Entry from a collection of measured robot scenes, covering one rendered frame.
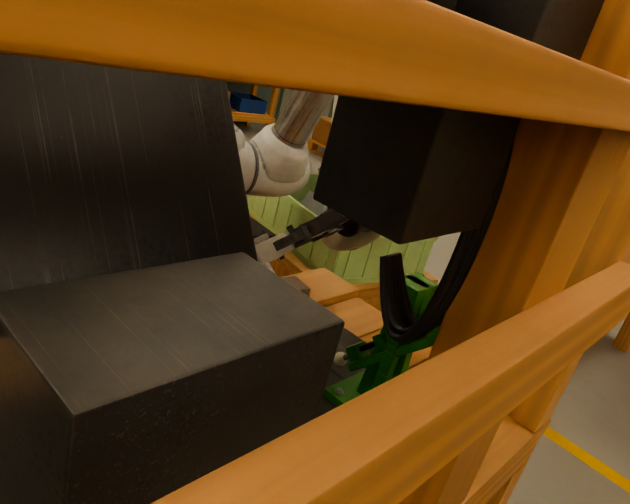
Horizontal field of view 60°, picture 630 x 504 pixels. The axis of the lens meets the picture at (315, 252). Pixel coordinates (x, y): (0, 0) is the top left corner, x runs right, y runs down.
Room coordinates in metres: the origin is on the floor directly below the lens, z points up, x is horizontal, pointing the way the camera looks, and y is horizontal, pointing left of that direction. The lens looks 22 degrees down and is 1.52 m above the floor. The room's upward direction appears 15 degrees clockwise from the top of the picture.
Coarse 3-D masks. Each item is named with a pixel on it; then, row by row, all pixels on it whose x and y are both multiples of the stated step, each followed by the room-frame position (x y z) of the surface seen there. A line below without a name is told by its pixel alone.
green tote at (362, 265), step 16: (304, 192) 2.19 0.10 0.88; (256, 208) 1.98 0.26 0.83; (272, 208) 1.89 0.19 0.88; (288, 208) 1.82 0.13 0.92; (304, 208) 1.74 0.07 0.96; (272, 224) 1.87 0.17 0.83; (288, 224) 1.80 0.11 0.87; (320, 240) 1.64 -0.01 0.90; (384, 240) 1.66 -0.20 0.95; (432, 240) 1.80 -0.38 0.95; (304, 256) 1.69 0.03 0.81; (320, 256) 1.63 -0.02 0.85; (336, 256) 1.57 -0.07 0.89; (352, 256) 1.60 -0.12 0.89; (368, 256) 1.64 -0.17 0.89; (416, 256) 1.78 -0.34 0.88; (336, 272) 1.57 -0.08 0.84; (352, 272) 1.61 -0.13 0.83; (368, 272) 1.65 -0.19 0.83; (416, 272) 1.79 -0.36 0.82
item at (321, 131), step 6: (324, 120) 7.01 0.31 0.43; (330, 120) 7.07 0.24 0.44; (318, 126) 7.07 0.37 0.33; (324, 126) 6.99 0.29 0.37; (330, 126) 6.90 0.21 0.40; (318, 132) 7.05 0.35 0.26; (324, 132) 6.97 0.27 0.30; (312, 138) 7.12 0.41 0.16; (318, 138) 7.03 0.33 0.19; (324, 138) 6.94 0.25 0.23; (312, 144) 7.06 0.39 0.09; (318, 144) 6.98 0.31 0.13; (324, 144) 6.92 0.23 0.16; (312, 150) 7.04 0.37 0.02
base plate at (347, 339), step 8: (344, 328) 1.13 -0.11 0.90; (344, 336) 1.09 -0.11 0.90; (352, 336) 1.10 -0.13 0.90; (344, 344) 1.06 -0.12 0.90; (352, 344) 1.07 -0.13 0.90; (336, 352) 1.02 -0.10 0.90; (344, 352) 1.02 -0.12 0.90; (336, 368) 0.96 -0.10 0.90; (344, 368) 0.96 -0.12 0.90; (336, 376) 0.93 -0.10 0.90; (344, 376) 0.94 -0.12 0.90; (328, 384) 0.90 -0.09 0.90; (328, 400) 0.85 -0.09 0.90; (320, 408) 0.82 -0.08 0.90; (328, 408) 0.82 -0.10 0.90
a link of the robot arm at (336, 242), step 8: (336, 96) 1.17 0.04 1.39; (336, 232) 1.05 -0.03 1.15; (360, 232) 1.02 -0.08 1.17; (368, 232) 1.02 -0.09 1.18; (328, 240) 1.08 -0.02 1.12; (336, 240) 1.06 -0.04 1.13; (344, 240) 1.05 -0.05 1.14; (352, 240) 1.04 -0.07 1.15; (360, 240) 1.04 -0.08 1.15; (368, 240) 1.04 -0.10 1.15; (336, 248) 1.08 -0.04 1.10; (344, 248) 1.07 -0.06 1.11; (352, 248) 1.07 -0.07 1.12
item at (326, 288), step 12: (288, 276) 1.32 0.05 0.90; (300, 276) 1.34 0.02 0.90; (312, 276) 1.36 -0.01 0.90; (324, 276) 1.38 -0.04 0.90; (336, 276) 1.40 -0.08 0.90; (312, 288) 1.29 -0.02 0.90; (324, 288) 1.31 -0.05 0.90; (336, 288) 1.33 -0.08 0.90; (348, 288) 1.35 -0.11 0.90; (324, 300) 1.25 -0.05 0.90; (336, 300) 1.28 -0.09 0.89
